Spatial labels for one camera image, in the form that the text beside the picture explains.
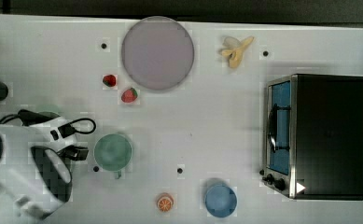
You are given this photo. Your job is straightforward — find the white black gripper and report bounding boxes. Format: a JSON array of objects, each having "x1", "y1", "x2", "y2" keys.
[{"x1": 32, "y1": 117, "x2": 89, "y2": 161}]

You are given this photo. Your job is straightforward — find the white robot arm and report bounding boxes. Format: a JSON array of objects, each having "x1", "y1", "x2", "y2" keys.
[{"x1": 0, "y1": 115, "x2": 87, "y2": 224}]

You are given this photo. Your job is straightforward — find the green oval strainer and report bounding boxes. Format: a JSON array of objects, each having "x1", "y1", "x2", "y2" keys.
[{"x1": 35, "y1": 104, "x2": 61, "y2": 115}]

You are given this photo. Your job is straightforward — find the green mug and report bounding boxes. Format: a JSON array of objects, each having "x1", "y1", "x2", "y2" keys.
[{"x1": 93, "y1": 133, "x2": 133, "y2": 179}]

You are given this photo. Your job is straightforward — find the dark red toy strawberry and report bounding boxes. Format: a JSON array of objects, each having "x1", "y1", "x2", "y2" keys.
[{"x1": 103, "y1": 75, "x2": 117, "y2": 87}]

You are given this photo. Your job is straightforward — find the pink toy strawberry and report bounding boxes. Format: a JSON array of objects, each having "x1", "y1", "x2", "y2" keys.
[{"x1": 121, "y1": 88, "x2": 138, "y2": 104}]

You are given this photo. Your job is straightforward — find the toy orange half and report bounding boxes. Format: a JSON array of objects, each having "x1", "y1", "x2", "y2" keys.
[{"x1": 156, "y1": 192, "x2": 175, "y2": 212}]

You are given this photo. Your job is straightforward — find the grey round plate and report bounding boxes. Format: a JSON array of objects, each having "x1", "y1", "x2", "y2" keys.
[{"x1": 121, "y1": 16, "x2": 194, "y2": 91}]

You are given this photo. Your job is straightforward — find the blue cup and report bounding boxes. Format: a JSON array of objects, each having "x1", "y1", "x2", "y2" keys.
[{"x1": 203, "y1": 180, "x2": 238, "y2": 218}]

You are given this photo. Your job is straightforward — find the peeled toy banana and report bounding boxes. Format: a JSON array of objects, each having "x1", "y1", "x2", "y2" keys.
[{"x1": 221, "y1": 36, "x2": 255, "y2": 69}]

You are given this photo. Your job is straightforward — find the silver black toaster oven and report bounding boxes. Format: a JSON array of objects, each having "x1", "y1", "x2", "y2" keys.
[{"x1": 259, "y1": 74, "x2": 363, "y2": 201}]

